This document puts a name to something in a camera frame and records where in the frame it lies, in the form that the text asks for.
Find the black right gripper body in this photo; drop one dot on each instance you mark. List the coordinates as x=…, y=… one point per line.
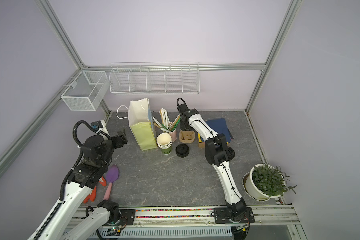
x=183, y=127

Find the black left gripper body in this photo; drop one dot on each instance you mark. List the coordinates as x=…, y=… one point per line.
x=116, y=143

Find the brown pulp cup carrier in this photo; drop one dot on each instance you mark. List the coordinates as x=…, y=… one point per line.
x=186, y=137

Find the black cup lid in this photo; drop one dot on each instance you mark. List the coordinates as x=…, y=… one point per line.
x=231, y=153

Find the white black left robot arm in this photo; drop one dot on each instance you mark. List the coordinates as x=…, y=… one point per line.
x=95, y=157

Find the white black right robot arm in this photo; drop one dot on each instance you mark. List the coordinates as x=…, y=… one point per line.
x=217, y=155

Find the green wrapped straw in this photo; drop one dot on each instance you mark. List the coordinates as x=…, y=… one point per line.
x=176, y=125

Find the brown wrapped straw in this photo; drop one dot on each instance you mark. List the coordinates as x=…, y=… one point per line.
x=173, y=126

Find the white wrapped straw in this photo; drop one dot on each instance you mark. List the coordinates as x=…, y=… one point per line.
x=164, y=118

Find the pink straw holder cup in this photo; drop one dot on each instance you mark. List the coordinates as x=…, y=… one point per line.
x=173, y=134

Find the illustrated paper bag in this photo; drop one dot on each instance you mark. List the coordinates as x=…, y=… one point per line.
x=141, y=123

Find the brown cardboard box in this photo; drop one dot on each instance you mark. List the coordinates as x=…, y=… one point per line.
x=201, y=142

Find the purple pink garden trowel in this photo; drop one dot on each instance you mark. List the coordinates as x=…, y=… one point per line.
x=111, y=176

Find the stack of paper cups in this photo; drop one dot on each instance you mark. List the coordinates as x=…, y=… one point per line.
x=164, y=141

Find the small white mesh basket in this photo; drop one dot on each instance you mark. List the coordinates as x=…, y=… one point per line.
x=86, y=91

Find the red white glove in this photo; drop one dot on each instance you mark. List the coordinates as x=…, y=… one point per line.
x=92, y=196

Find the potted green plant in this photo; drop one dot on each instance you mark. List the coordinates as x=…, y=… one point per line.
x=264, y=182

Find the long white wire shelf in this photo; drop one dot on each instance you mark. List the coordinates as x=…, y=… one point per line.
x=155, y=78

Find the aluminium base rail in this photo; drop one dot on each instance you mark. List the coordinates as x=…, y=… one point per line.
x=177, y=222

